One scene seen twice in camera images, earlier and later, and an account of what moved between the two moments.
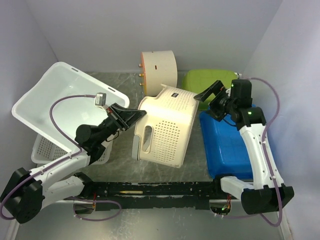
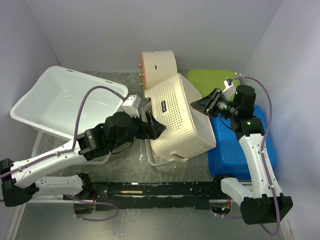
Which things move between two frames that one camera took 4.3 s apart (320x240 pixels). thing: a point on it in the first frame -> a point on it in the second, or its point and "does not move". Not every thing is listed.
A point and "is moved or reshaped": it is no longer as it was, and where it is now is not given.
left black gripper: x=130 y=116 -> x=146 y=130
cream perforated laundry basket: x=162 y=134 is moved or reshaped
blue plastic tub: x=226 y=152 is moved or reshaped
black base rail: x=152 y=195 does not move
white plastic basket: x=60 y=81 does not move
